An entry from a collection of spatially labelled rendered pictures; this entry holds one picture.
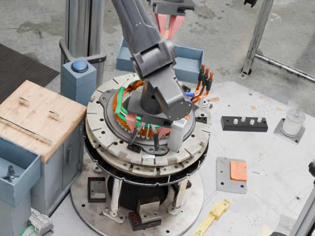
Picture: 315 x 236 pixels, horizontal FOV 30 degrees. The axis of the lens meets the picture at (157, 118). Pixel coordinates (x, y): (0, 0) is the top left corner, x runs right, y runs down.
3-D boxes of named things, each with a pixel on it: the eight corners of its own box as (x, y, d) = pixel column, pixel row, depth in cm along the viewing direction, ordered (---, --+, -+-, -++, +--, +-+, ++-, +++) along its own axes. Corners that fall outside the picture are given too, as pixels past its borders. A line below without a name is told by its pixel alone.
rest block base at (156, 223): (127, 216, 162) (128, 212, 161) (154, 210, 165) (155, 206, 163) (133, 231, 159) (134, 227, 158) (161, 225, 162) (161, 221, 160)
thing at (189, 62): (188, 116, 196) (204, 49, 176) (185, 139, 188) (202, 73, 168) (115, 103, 196) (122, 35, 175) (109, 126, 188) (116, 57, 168)
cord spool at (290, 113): (295, 140, 193) (302, 125, 188) (278, 131, 195) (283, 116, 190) (301, 129, 198) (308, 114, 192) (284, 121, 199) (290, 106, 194)
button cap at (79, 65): (89, 68, 168) (89, 65, 167) (78, 73, 166) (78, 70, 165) (81, 60, 170) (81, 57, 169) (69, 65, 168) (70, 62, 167)
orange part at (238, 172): (246, 182, 177) (247, 180, 176) (230, 180, 177) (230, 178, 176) (245, 164, 182) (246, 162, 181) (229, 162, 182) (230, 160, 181)
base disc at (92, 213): (175, 267, 154) (176, 265, 153) (44, 210, 161) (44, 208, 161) (221, 166, 181) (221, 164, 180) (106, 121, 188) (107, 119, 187)
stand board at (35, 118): (44, 163, 141) (44, 156, 139) (-21, 131, 145) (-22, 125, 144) (87, 113, 154) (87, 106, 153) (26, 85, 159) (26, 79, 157)
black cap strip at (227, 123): (266, 132, 195) (268, 128, 194) (222, 130, 193) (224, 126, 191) (263, 121, 199) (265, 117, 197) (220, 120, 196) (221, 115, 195)
